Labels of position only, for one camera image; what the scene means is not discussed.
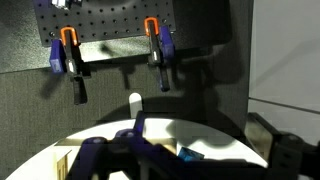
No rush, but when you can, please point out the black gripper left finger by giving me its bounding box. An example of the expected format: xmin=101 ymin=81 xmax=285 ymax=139
xmin=65 ymin=111 xmax=188 ymax=180

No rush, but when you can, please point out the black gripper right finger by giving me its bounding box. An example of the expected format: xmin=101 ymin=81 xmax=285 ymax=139
xmin=247 ymin=112 xmax=320 ymax=180

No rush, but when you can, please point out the wooden tray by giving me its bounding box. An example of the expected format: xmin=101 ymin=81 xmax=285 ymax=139
xmin=54 ymin=138 xmax=177 ymax=180

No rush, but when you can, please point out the white table leg foot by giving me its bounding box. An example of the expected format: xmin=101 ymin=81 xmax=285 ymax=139
xmin=129 ymin=92 xmax=143 ymax=118

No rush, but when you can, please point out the blue cube block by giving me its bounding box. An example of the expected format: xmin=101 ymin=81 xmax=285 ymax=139
xmin=178 ymin=147 xmax=204 ymax=162

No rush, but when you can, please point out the round white table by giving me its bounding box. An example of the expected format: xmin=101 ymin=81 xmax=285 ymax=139
xmin=5 ymin=118 xmax=267 ymax=180

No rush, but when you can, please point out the blue orange clamp right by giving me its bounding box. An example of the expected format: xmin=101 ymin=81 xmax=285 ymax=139
xmin=144 ymin=17 xmax=175 ymax=92

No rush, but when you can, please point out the blue orange clamp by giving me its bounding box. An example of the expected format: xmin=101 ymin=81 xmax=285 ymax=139
xmin=144 ymin=17 xmax=175 ymax=92
xmin=49 ymin=26 xmax=91 ymax=105

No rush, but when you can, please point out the blue orange clamp left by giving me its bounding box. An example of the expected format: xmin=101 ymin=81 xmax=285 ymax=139
xmin=49 ymin=26 xmax=91 ymax=105

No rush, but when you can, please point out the black perforated breadboard plate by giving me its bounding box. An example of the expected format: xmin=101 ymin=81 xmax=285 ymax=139
xmin=32 ymin=0 xmax=176 ymax=47

